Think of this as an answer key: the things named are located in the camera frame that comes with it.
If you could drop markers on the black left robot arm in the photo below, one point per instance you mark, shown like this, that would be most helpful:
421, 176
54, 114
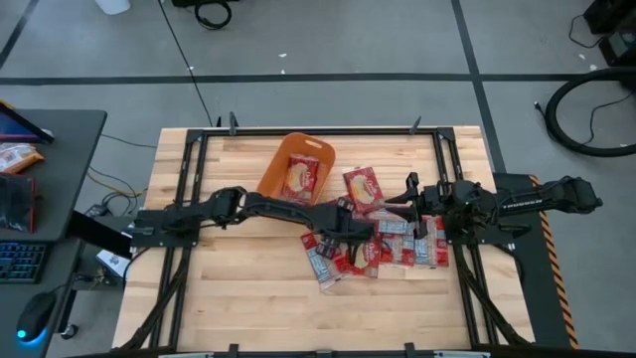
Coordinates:
283, 206

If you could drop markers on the backlit black keyboard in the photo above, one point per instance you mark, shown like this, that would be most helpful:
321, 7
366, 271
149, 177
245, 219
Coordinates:
22, 261

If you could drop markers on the white container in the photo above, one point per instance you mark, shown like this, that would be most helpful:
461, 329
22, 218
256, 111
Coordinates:
113, 5

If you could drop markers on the black metal table frame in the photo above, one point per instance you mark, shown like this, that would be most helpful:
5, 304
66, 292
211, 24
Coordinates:
196, 278

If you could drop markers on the black desk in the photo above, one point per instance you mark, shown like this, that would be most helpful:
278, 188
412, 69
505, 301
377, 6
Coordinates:
74, 149

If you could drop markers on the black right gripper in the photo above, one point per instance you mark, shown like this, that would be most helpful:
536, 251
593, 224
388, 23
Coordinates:
444, 199

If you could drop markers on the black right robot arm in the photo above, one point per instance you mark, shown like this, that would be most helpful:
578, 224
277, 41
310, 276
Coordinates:
526, 201

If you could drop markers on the laptop screen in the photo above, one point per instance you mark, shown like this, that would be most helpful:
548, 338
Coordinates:
17, 126

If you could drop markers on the white power box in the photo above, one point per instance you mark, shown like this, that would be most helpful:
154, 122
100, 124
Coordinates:
113, 261

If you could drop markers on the black box under desk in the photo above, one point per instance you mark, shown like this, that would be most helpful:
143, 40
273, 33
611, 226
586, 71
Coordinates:
99, 233

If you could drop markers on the black pouch with red edge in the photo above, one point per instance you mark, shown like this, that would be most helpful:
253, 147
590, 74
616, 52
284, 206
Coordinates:
15, 204

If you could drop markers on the black equipment box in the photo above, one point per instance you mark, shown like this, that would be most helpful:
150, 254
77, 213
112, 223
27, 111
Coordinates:
613, 15

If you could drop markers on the black computer mouse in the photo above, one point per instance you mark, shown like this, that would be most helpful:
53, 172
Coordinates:
36, 313

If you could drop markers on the orange snack bag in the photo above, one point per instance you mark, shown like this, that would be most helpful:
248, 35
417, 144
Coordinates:
17, 156

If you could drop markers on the orange plastic basket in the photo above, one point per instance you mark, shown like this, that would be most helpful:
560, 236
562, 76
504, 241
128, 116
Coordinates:
278, 174

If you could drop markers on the black table clamp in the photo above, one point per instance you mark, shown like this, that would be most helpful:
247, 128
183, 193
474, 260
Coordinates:
232, 123
415, 125

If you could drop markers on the black caster wheel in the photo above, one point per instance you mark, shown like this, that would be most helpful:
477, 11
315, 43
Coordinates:
69, 330

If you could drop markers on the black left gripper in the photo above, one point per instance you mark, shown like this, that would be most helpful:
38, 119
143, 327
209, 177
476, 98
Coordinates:
348, 229

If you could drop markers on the black floor mat hazard stripe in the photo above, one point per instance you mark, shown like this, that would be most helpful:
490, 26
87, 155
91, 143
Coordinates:
536, 278

